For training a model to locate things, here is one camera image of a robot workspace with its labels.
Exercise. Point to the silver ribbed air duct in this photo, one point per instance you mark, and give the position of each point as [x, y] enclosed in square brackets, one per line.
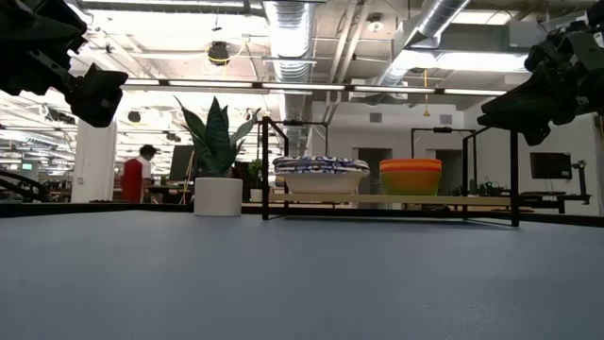
[434, 19]
[290, 38]

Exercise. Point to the black background monitor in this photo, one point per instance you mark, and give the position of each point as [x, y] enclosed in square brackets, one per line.
[550, 165]

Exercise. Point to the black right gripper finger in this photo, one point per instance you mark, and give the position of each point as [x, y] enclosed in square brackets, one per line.
[519, 111]
[538, 138]

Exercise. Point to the black background desk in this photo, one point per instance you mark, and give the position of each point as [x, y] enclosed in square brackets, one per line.
[552, 194]

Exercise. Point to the wooden shelf with black frame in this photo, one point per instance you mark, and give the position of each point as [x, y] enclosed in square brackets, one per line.
[448, 200]

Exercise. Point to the red translucent plastic bowl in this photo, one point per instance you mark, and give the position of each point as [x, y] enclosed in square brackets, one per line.
[410, 161]

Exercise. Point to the black ceiling camera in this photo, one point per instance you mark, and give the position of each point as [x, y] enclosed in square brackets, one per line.
[218, 53]

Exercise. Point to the green translucent plastic bowl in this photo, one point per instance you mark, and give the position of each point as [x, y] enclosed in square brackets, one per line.
[410, 186]

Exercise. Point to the black table frame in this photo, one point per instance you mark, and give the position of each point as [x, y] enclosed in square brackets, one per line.
[118, 208]

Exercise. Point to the dark background screen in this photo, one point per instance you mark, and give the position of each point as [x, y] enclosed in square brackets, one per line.
[181, 163]

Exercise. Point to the white pillar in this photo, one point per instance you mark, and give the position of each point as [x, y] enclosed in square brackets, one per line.
[94, 160]

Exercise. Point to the small background potted plant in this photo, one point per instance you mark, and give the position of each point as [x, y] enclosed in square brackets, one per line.
[256, 179]

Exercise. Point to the blue grey table mat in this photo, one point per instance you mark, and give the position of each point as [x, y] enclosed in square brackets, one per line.
[302, 283]

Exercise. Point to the blue rimmed white paper bowl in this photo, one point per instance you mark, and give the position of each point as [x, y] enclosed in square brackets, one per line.
[321, 166]
[321, 162]
[321, 184]
[321, 158]

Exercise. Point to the green plant in white pot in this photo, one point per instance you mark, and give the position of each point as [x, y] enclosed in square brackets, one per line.
[218, 196]

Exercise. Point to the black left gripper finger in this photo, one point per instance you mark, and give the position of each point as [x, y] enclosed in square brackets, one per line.
[96, 96]
[52, 28]

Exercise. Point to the overhead light bar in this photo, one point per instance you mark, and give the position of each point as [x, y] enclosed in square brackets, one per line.
[302, 86]

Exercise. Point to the person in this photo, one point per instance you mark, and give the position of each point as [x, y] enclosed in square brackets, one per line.
[134, 177]

